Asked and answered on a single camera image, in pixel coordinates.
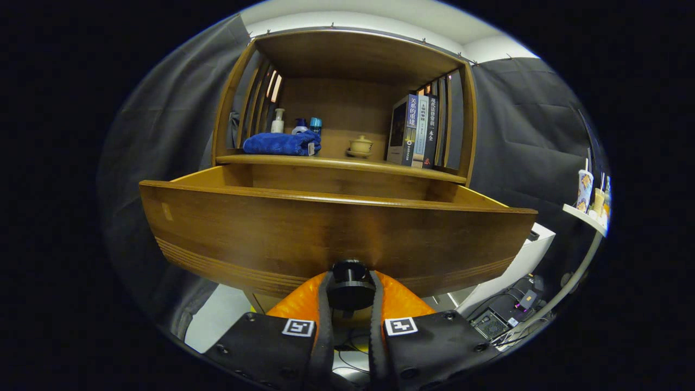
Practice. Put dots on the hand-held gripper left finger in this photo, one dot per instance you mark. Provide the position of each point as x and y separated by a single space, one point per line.
271 347

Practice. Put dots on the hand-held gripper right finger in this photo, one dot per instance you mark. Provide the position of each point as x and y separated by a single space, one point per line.
434 347

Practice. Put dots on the wooden drawer with black knob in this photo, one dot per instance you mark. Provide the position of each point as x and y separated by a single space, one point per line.
326 233

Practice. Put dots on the wooden countertop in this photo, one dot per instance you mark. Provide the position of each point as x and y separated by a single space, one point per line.
331 159

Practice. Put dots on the wooden cabinet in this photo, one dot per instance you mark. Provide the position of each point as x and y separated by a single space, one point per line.
353 54

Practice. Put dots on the black mesh box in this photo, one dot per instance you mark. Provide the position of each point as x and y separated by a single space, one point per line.
490 325

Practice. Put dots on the black electronic device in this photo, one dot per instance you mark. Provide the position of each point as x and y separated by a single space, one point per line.
524 298

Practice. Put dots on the white desk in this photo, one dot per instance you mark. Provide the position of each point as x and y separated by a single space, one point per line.
535 255

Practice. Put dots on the white side table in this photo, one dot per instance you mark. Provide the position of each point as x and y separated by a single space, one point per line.
583 216

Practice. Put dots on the blue folded towel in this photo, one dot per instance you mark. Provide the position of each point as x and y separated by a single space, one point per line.
279 144

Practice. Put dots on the book with black spine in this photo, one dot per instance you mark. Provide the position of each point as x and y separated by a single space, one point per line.
431 136

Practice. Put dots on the book with pale spine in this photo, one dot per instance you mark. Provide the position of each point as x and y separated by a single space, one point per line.
421 136

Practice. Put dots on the beige lidded teacup with saucer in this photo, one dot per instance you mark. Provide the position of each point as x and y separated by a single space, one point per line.
360 146

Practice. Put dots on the printed paper cup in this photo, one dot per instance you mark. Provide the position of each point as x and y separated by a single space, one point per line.
585 190

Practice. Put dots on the plain paper cup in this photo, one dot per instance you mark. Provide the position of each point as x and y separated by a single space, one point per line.
599 202

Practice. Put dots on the book with dark cover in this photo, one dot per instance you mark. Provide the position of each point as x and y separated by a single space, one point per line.
399 130

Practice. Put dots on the white bottle with blue cap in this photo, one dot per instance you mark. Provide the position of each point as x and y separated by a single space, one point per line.
299 129

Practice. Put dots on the white pump bottle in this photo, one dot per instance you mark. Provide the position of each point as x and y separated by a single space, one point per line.
277 124

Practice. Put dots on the teal cylindrical can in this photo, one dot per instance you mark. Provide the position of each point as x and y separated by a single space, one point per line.
315 126

